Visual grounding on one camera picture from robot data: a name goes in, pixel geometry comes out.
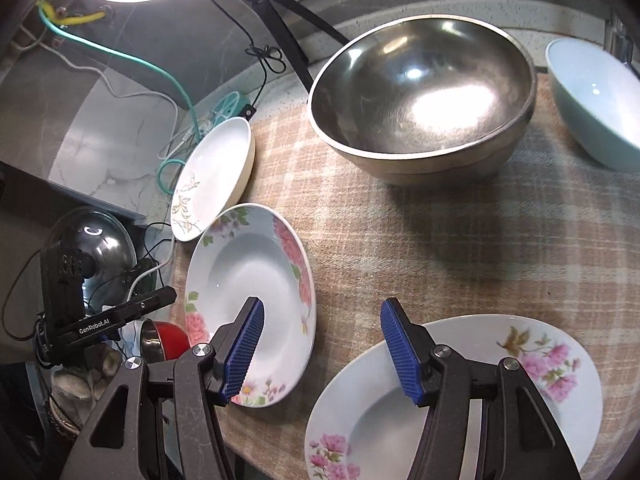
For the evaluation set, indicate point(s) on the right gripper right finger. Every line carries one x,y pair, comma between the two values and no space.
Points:
519,437

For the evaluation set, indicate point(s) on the white plate gold leaf pattern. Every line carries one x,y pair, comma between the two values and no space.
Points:
213,178

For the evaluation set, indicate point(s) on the plaid checkered table cloth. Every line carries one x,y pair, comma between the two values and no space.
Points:
552,236

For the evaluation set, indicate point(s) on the teal round power strip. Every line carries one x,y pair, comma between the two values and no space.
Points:
230,105

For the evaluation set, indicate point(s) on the black mini tripod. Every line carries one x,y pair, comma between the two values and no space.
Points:
286,41

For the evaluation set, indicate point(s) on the floral deep plate pink flowers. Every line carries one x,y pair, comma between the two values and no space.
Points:
363,426

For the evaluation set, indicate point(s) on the gloved hand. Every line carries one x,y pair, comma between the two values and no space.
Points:
76,389

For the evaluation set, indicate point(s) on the floral deep plate red roses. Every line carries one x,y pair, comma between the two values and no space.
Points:
252,251

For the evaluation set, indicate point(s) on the light blue ceramic bowl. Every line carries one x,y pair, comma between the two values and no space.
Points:
598,99

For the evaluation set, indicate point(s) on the red steel-lined bowl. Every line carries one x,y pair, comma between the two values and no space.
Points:
162,341

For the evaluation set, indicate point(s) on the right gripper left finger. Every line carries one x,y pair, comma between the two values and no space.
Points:
123,437

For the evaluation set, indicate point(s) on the large stainless steel bowl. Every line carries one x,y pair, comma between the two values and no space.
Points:
435,100

